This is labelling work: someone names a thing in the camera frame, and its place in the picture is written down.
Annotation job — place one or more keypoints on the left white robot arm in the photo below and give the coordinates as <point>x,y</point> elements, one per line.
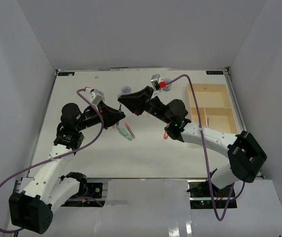
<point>33,208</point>

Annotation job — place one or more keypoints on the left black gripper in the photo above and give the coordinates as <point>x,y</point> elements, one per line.
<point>110,116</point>

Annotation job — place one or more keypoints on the left clear clip jar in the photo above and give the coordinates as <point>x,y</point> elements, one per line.
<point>126,90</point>

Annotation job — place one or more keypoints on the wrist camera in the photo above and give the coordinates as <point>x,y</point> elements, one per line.
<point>157,82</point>
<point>96,96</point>

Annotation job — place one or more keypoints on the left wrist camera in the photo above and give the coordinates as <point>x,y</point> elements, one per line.
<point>96,96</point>

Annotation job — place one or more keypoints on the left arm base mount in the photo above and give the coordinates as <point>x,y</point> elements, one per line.
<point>89,193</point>

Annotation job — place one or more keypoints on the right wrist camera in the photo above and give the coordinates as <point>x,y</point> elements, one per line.
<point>157,82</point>

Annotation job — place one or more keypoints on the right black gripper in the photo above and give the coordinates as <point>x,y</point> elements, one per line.
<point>136,102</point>

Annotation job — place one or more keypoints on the right clear clip jar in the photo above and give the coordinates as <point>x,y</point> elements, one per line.
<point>168,86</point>

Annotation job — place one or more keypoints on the clear clip jar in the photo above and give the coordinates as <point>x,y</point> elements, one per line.
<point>126,90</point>
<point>168,86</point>

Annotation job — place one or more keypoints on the pink highlighter pen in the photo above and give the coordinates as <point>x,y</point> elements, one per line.
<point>130,130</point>

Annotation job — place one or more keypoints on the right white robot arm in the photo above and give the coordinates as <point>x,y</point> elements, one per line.
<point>246,157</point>

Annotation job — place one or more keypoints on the wooden compartment box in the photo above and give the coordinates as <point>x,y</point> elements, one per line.
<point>211,101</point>

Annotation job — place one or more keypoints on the green highlighter pen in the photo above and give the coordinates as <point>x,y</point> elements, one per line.
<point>124,133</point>

